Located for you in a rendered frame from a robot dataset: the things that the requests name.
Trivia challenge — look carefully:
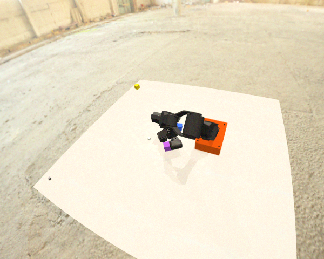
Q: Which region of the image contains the purple block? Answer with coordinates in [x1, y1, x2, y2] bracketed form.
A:
[163, 141, 171, 152]

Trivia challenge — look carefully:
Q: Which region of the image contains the blue block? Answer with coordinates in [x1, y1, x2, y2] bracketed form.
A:
[177, 123, 183, 131]

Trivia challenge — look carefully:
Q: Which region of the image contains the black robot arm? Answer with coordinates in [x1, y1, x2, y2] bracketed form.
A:
[151, 110, 220, 142]

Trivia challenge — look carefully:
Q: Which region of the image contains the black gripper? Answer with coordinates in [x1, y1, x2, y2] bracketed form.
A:
[167, 128, 183, 150]

